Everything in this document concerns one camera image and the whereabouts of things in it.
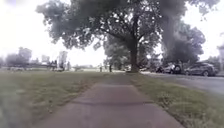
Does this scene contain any large dark tree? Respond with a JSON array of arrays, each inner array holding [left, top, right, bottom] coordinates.
[[35, 0, 221, 74]]

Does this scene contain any row of distant trees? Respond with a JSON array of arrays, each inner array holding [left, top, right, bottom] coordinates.
[[0, 46, 34, 68]]

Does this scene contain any wide grass lawn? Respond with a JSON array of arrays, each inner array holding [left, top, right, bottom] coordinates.
[[0, 69, 112, 128]]

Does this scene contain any grey car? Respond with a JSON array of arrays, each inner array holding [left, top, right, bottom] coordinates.
[[184, 62, 219, 78]]

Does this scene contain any grey concrete sidewalk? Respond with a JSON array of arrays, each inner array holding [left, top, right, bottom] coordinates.
[[31, 73, 186, 128]]

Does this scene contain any pale car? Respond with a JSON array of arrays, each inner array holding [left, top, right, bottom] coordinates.
[[155, 62, 184, 75]]

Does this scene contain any smaller dark tree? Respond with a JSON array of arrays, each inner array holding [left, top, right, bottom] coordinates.
[[161, 19, 207, 66]]

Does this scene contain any narrow grass verge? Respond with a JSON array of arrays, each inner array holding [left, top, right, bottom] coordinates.
[[127, 72, 224, 128]]

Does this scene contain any tall pale building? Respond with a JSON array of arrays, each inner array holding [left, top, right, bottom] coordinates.
[[58, 50, 69, 71]]

